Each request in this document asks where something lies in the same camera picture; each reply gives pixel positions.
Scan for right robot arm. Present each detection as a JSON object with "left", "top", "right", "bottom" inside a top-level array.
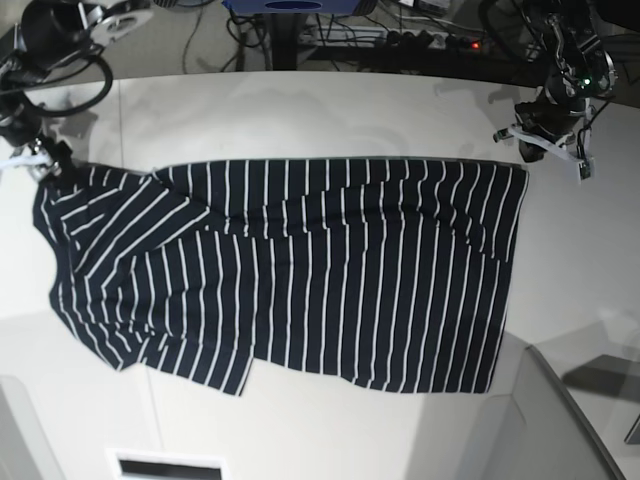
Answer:
[{"left": 1, "top": 1, "right": 153, "bottom": 185}]

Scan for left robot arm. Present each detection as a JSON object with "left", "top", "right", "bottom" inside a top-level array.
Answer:
[{"left": 494, "top": 1, "right": 617, "bottom": 165}]

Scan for navy white striped t-shirt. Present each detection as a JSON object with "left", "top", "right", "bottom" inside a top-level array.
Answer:
[{"left": 33, "top": 158, "right": 529, "bottom": 395}]

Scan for black power strip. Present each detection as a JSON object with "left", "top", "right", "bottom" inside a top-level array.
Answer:
[{"left": 299, "top": 24, "right": 487, "bottom": 52}]

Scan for black table leg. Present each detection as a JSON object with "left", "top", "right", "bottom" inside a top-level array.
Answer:
[{"left": 265, "top": 13, "right": 306, "bottom": 71}]

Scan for grey chair back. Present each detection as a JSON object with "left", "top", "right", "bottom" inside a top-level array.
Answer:
[{"left": 404, "top": 334, "right": 624, "bottom": 479}]

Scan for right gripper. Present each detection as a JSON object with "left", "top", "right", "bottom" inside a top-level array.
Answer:
[{"left": 1, "top": 114, "right": 83, "bottom": 189}]

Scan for white slotted box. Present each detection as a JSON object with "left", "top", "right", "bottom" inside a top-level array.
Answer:
[{"left": 106, "top": 448, "right": 232, "bottom": 480}]

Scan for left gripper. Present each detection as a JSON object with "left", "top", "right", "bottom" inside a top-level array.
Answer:
[{"left": 515, "top": 97, "right": 590, "bottom": 163}]

